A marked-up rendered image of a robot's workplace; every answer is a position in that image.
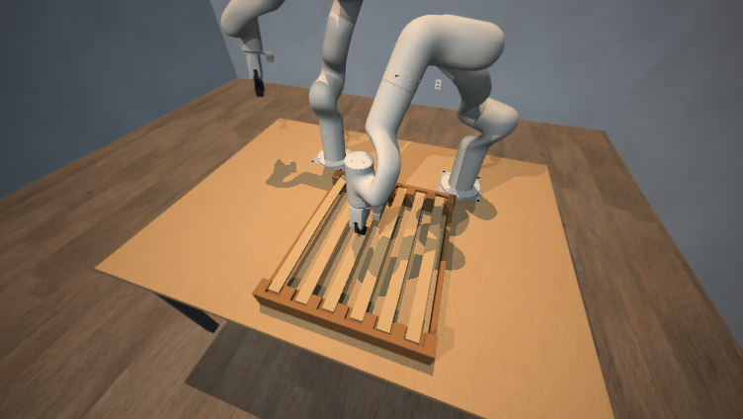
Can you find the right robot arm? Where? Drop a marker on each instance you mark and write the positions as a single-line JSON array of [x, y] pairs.
[[327, 89]]

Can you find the light wooden bed slat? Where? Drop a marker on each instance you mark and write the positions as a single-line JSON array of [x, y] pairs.
[[289, 264], [343, 275], [420, 298], [365, 293], [391, 299], [323, 259]]

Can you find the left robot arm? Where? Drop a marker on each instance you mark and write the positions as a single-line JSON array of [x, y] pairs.
[[438, 40]]

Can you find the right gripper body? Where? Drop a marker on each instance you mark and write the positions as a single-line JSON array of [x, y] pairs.
[[254, 62]]

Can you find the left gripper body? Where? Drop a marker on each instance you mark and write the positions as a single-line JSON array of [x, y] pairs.
[[359, 215]]

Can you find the brown wooden bed frame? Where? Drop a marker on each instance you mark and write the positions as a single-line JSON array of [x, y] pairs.
[[339, 321]]

